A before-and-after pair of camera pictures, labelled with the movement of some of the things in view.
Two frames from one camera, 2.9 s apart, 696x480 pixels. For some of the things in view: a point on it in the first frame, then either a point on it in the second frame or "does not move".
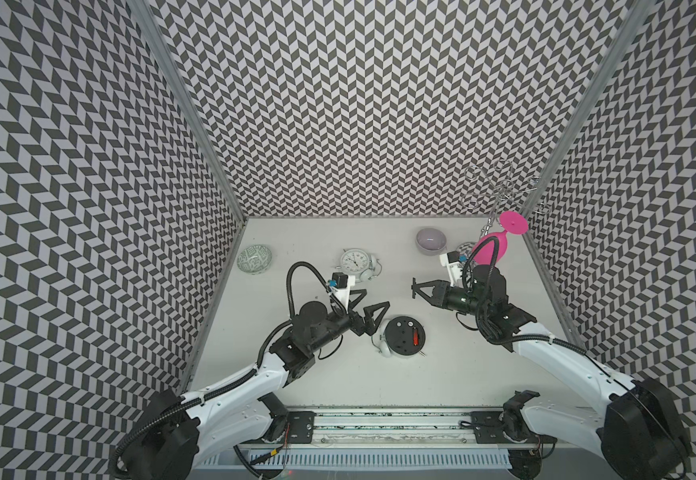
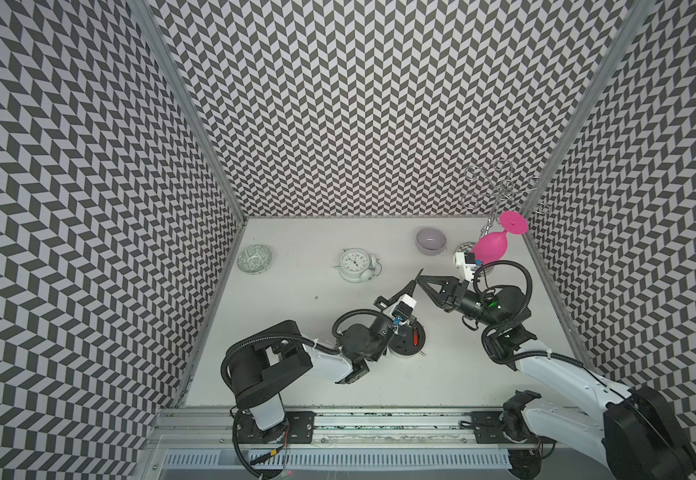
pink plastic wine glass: [511, 222] does not move
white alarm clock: [396, 337] does not move
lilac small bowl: [430, 241] does not move
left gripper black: [370, 324] -> [382, 303]
